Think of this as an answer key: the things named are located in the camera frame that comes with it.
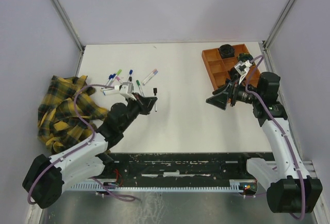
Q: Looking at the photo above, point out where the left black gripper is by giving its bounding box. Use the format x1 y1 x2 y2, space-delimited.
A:
120 92 157 131

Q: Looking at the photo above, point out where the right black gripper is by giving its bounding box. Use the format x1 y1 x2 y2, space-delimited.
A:
206 74 261 110

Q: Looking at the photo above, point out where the black marker pen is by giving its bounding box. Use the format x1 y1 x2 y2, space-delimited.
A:
153 88 158 112

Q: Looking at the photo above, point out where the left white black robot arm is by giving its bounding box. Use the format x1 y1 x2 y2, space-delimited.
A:
22 93 157 209

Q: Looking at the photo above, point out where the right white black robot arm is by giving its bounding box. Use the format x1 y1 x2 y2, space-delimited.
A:
206 72 323 214

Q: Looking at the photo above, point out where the black orange rolled sock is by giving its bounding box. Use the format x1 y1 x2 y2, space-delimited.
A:
228 67 240 81

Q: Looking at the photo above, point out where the orange compartment tray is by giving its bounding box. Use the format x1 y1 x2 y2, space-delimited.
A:
201 42 261 94

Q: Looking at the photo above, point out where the pastel purple highlighter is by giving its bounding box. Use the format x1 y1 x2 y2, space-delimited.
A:
142 69 158 85

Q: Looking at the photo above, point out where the green blue rolled sock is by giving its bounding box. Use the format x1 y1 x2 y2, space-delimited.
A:
237 53 254 63

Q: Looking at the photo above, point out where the black rolled sock top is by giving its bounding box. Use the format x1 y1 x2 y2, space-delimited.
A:
218 44 235 59

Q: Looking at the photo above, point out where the yellow capped highlighter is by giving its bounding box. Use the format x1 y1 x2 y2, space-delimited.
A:
101 87 115 91

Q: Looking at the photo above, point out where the yellow plaid cloth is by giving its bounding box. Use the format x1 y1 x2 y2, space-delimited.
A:
38 75 108 154

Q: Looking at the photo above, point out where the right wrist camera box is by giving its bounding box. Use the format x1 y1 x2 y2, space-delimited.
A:
234 60 253 84

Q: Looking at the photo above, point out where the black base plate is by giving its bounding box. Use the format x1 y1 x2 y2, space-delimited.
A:
97 152 274 187

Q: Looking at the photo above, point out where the left aluminium frame post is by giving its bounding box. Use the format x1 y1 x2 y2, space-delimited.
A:
51 0 85 51

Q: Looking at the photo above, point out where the aluminium frame post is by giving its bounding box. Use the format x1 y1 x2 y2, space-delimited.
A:
51 0 85 51
262 0 297 51

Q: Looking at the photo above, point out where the white cable duct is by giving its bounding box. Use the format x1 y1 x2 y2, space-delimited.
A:
69 180 257 193

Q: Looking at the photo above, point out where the right aluminium frame post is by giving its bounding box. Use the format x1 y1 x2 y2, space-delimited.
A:
262 0 297 51

